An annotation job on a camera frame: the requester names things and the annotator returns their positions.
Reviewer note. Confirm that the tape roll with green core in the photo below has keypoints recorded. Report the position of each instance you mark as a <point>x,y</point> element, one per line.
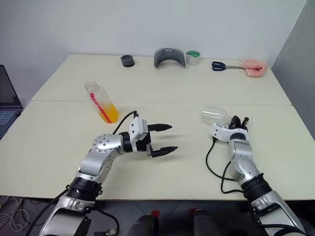
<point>192,61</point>

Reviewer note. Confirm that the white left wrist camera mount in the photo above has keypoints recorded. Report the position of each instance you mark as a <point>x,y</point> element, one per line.
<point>137,127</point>

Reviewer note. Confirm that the dark laptop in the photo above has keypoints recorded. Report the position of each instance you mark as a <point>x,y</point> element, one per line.
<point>8,108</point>

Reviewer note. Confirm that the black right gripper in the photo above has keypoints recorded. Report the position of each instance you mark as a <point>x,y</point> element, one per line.
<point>237,126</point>

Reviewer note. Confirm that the dark rounded shape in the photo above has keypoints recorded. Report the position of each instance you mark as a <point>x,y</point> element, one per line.
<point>146,226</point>
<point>203,225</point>

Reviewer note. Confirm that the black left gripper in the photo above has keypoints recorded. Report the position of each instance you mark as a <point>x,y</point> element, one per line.
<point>144,145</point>

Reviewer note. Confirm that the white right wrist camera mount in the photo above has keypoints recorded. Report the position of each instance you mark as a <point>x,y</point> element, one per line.
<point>220,131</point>

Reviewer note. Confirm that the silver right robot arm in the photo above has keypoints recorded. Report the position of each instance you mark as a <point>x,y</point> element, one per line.
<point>242,157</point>

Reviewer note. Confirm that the small white floor plug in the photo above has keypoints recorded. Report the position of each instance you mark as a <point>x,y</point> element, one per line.
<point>112,231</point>

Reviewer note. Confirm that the clear plastic bottle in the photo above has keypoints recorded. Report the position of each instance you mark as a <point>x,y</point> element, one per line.
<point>214,115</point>

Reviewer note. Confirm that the grey curved visor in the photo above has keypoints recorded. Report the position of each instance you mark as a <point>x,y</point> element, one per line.
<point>160,60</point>

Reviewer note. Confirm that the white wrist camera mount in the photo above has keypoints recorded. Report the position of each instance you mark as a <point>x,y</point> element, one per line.
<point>220,131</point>
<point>137,127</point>

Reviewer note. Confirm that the bottle with orange liquid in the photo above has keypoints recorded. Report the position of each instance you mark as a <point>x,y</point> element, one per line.
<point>108,110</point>

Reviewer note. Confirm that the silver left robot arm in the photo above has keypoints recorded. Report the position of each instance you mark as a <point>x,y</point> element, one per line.
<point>103,145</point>

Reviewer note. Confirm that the pink cloth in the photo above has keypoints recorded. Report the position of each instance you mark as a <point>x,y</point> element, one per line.
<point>256,68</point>

